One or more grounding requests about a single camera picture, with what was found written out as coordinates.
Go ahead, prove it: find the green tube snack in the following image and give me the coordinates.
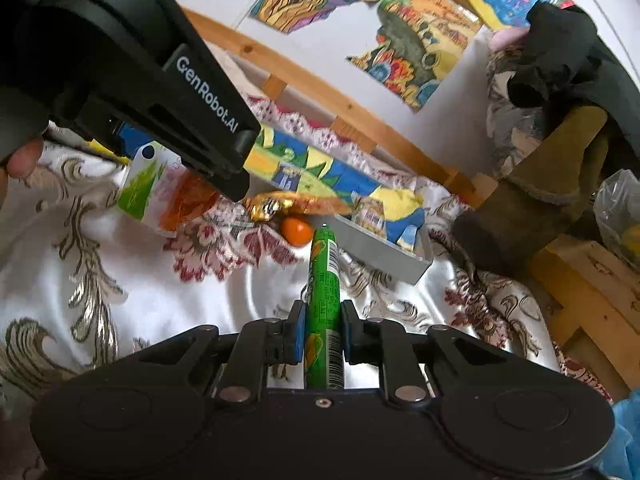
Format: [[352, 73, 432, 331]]
[[304, 226, 344, 390]]

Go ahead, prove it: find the gold foil snack bag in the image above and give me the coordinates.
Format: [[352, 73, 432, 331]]
[[242, 191, 352, 221]]

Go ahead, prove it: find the white green orange snack pack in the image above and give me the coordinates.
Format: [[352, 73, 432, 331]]
[[117, 141, 221, 237]]

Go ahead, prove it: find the person's left hand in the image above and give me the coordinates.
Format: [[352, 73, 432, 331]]
[[0, 136, 43, 206]]

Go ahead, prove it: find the small orange fruit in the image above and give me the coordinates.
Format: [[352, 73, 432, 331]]
[[280, 216, 314, 248]]

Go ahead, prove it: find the nut bar snack pack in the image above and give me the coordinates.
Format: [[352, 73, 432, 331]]
[[352, 196, 386, 238]]

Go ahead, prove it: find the beige pillow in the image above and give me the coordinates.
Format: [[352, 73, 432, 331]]
[[205, 41, 267, 99]]

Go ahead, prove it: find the grey tray with drawing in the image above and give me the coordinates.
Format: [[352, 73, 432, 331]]
[[245, 126, 434, 285]]

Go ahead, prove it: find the wooden side crate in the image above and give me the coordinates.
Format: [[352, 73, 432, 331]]
[[528, 235, 639, 401]]

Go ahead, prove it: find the clear plastic bag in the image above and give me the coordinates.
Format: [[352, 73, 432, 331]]
[[593, 169, 639, 272]]

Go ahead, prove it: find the black garment hanging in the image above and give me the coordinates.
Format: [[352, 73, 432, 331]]
[[508, 1, 639, 138]]

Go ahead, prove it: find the landscape drawing on wall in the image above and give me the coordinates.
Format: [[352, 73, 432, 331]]
[[347, 0, 482, 112]]

